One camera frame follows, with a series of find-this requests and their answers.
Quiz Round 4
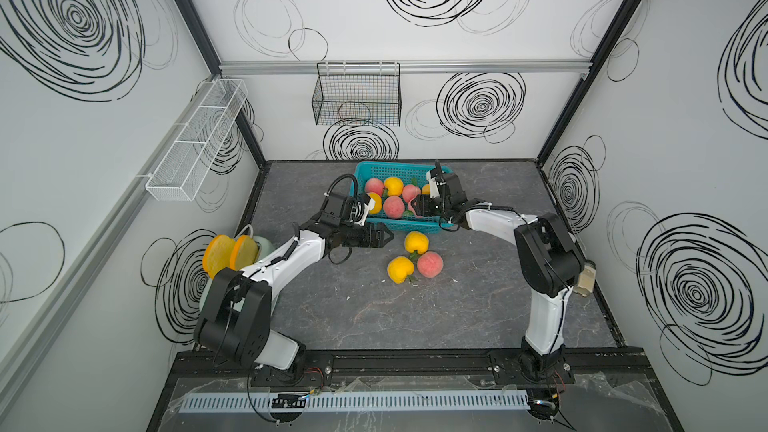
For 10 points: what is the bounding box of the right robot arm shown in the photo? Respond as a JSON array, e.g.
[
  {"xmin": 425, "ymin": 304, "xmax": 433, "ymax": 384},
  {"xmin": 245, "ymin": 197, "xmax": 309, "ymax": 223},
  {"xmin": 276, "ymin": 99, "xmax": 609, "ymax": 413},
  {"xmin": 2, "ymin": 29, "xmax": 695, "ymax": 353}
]
[{"xmin": 406, "ymin": 163, "xmax": 587, "ymax": 382}]

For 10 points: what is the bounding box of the teal plastic basket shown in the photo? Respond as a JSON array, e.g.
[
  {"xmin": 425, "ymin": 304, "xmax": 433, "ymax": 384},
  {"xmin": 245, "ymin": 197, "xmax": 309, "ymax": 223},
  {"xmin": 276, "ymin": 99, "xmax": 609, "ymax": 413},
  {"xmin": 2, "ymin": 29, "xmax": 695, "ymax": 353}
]
[{"xmin": 349, "ymin": 161, "xmax": 457, "ymax": 235}]

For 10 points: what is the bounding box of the right yellow toast slice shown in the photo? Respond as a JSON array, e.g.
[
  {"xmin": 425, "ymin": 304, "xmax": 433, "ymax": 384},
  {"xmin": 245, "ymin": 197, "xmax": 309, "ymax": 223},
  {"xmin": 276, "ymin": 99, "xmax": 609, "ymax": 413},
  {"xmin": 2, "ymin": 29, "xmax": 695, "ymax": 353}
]
[{"xmin": 229, "ymin": 236, "xmax": 260, "ymax": 270}]

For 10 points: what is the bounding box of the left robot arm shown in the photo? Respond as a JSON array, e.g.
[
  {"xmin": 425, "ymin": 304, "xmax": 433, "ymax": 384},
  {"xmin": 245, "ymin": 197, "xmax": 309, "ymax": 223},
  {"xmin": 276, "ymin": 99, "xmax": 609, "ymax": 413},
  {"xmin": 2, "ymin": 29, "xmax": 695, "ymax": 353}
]
[{"xmin": 193, "ymin": 192, "xmax": 393, "ymax": 371}]

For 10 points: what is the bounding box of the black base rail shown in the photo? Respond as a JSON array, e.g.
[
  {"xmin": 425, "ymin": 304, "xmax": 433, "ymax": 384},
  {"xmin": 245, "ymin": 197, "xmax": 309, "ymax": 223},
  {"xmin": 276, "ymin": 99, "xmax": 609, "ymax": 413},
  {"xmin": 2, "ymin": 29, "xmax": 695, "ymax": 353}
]
[{"xmin": 165, "ymin": 347, "xmax": 651, "ymax": 388}]

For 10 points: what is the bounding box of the pink peach bottom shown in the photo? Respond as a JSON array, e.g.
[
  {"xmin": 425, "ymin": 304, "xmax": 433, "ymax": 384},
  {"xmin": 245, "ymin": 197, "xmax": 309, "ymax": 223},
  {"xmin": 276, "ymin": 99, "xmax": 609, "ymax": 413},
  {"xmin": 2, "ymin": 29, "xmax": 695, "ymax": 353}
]
[{"xmin": 407, "ymin": 203, "xmax": 421, "ymax": 218}]

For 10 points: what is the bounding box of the yellow peach top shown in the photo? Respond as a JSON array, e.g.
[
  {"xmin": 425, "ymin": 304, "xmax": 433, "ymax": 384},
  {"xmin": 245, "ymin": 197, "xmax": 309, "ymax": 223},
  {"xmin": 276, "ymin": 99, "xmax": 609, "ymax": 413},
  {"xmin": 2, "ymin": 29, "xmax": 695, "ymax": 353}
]
[{"xmin": 404, "ymin": 231, "xmax": 429, "ymax": 261}]

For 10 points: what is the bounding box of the pink peach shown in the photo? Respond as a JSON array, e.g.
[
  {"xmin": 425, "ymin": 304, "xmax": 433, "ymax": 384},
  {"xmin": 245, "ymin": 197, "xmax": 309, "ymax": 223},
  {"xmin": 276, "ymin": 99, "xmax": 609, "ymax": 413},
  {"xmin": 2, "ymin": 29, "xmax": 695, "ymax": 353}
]
[
  {"xmin": 364, "ymin": 178, "xmax": 385, "ymax": 197},
  {"xmin": 401, "ymin": 184, "xmax": 422, "ymax": 204},
  {"xmin": 382, "ymin": 196, "xmax": 406, "ymax": 220},
  {"xmin": 407, "ymin": 203, "xmax": 421, "ymax": 218},
  {"xmin": 416, "ymin": 251, "xmax": 444, "ymax": 278}
]

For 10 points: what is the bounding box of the left yellow toast slice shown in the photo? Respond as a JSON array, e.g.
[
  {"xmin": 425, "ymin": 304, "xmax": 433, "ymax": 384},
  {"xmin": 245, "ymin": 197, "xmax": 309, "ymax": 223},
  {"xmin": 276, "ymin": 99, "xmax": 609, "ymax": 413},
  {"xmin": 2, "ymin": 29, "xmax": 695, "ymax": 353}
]
[{"xmin": 202, "ymin": 235, "xmax": 235, "ymax": 280}]

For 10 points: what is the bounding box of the black wire wall basket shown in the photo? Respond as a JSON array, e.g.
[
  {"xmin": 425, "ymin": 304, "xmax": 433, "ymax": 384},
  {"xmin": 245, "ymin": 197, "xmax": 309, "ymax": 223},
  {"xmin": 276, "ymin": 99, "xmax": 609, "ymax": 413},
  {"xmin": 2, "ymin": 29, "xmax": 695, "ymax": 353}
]
[{"xmin": 311, "ymin": 61, "xmax": 402, "ymax": 127}]

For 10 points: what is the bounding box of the mint green toaster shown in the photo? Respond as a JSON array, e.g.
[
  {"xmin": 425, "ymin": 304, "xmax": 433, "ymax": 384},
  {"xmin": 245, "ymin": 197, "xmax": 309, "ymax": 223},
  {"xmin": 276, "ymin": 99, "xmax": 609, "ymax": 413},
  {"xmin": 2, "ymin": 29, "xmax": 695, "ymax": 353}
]
[{"xmin": 199, "ymin": 236, "xmax": 275, "ymax": 308}]

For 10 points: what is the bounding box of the beige spice jar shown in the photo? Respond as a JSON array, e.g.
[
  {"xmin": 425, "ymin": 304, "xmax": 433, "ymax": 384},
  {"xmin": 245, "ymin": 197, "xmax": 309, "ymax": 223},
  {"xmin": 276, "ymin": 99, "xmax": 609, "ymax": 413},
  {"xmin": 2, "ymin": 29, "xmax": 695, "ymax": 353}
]
[{"xmin": 573, "ymin": 260, "xmax": 597, "ymax": 297}]

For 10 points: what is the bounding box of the white mesh wall shelf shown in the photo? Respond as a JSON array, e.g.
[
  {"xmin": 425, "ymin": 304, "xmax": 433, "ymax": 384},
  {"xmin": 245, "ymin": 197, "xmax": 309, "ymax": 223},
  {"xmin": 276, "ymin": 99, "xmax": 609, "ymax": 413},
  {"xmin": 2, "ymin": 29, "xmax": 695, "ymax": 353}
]
[{"xmin": 145, "ymin": 78, "xmax": 248, "ymax": 202}]

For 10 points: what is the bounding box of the yellow toast slice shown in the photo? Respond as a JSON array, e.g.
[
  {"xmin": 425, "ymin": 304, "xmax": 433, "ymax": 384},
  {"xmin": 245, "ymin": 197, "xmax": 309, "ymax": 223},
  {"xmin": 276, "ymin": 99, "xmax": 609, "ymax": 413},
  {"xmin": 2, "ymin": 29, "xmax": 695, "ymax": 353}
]
[
  {"xmin": 229, "ymin": 236, "xmax": 260, "ymax": 270},
  {"xmin": 202, "ymin": 235, "xmax": 235, "ymax": 280}
]

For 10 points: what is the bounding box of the white slotted cable duct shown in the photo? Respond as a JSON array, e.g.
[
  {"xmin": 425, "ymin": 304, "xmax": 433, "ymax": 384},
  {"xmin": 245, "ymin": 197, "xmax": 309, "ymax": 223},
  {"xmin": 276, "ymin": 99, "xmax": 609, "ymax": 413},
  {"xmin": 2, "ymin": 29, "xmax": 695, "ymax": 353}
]
[{"xmin": 177, "ymin": 390, "xmax": 532, "ymax": 414}]

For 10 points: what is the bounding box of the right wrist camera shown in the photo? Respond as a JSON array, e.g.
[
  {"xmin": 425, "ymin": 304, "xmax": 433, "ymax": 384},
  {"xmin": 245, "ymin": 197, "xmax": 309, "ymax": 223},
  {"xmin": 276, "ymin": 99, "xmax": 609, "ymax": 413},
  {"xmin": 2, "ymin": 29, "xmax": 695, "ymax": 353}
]
[{"xmin": 426, "ymin": 160, "xmax": 445, "ymax": 199}]

